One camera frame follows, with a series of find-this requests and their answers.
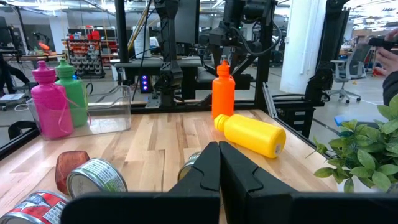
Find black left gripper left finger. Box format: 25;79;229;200
60;141;221;224

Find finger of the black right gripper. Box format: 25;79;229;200
213;46;223;68
230;46;242;74

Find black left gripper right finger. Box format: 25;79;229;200
219;141;398;224

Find orange squeeze bottle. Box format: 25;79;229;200
211;59;236;121

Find yellow squeeze bottle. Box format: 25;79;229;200
213;114;287;159

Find small dark red apple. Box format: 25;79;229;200
55;151;91;195

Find green squeeze bottle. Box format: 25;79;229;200
55;58;90;128

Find pink squeeze bottle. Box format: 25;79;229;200
30;60;75;139

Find person's forearm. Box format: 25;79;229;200
382;70;398;106

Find black desk monitor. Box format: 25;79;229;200
173;0;200;45

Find white label tin can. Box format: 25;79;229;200
177;151;203;183

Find white plant pot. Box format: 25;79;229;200
337;180;397;194

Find green label tin can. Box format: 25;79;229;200
66;157;128;200

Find black desk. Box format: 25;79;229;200
110;55;203;101

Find computer with purple lights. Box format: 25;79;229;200
139;74;152;94

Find black drawer cabinet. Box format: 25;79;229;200
275;105;312;138

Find green leafy plant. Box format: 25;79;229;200
306;95;398;194

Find tall black stand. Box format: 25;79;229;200
304;0;352;107

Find small clear plastic bin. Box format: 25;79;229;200
26;85;132;141

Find grey office chair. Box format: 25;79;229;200
325;43;368;104

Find red label tin can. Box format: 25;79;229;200
0;190;70;224

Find parts rack red bins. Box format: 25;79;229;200
63;29;107;78

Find black handheld device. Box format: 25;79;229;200
368;37;398;52

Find person's hand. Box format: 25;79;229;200
374;27;398;76

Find black aluminium rig frame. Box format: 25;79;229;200
0;0;315;161

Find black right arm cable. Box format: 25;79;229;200
236;18;283;57

